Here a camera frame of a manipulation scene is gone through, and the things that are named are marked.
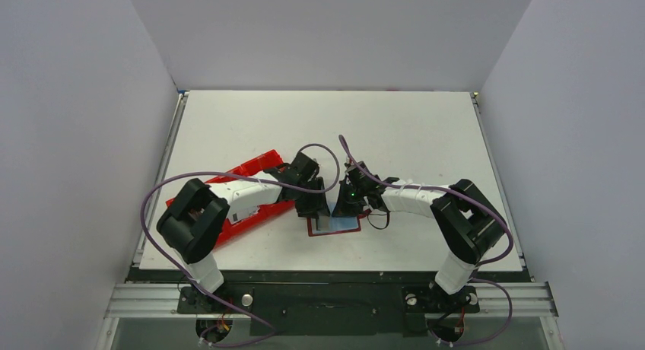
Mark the red leather card holder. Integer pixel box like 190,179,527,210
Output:
307,216,361,237

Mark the silver credit card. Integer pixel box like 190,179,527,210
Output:
227,207,259,224

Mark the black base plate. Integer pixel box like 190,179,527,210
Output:
126,266,510,338

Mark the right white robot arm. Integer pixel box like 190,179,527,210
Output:
332,161,507,295

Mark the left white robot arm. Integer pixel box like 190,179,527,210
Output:
156,152,329,293

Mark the aluminium frame rail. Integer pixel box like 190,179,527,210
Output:
95,282,565,349

